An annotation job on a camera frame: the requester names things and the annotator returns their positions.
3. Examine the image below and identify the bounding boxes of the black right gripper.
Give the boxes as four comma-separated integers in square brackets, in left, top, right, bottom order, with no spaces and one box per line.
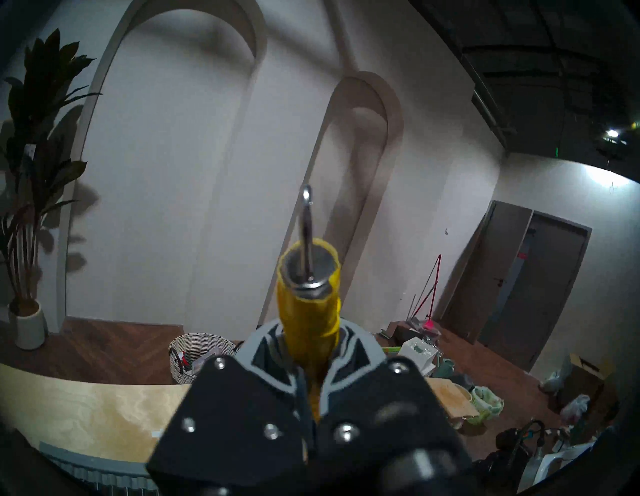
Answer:
[496,422,547,472]

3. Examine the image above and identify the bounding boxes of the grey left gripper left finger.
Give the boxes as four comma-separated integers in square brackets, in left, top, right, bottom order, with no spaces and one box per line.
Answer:
[145,320,311,481]

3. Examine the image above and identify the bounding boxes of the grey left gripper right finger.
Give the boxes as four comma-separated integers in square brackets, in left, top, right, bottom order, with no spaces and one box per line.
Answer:
[317,320,471,481]

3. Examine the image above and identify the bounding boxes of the yellow-handled table knife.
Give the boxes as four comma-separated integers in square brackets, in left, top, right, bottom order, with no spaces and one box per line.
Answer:
[276,185,342,421]

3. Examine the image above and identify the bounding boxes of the green mesh bag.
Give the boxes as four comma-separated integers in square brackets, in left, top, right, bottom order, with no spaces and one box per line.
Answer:
[470,385,505,426]

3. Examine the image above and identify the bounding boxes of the wooden cutting board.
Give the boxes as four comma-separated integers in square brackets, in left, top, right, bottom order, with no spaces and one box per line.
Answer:
[425,377,480,421]

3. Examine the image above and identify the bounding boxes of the white open box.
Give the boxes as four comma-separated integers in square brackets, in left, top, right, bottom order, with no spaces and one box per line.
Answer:
[397,336,440,373]

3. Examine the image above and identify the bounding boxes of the white wicker basket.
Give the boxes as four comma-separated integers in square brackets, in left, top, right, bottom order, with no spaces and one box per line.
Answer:
[168,332,241,385]

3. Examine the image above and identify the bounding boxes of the grey dish rack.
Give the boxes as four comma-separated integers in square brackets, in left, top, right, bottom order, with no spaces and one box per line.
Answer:
[39,441,161,496]

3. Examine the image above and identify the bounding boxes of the dark grey door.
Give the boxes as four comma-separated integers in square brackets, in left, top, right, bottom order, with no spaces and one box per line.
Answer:
[440,200,593,373]

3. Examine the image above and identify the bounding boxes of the tall potted leafy plant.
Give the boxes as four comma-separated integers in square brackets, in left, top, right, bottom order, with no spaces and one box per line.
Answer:
[0,28,101,351]

